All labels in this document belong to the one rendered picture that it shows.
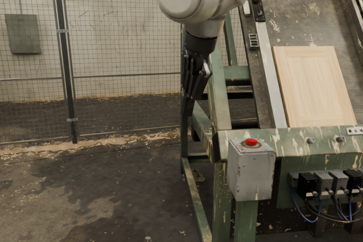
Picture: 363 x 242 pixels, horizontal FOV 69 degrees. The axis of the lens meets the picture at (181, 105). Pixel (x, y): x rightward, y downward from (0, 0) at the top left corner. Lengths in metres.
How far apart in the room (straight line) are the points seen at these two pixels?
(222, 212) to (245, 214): 0.24
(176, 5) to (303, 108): 0.99
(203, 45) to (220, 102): 0.54
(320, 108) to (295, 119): 0.13
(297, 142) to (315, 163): 0.11
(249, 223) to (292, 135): 0.40
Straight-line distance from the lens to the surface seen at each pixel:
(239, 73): 1.29
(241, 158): 0.84
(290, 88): 1.29
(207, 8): 0.39
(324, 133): 1.25
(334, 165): 1.28
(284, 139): 1.16
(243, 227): 1.03
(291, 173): 1.18
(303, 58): 1.40
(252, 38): 1.34
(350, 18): 1.67
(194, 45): 0.61
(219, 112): 1.09
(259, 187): 0.92
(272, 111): 1.19
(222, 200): 1.18
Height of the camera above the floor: 1.28
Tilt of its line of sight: 15 degrees down
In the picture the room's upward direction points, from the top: straight up
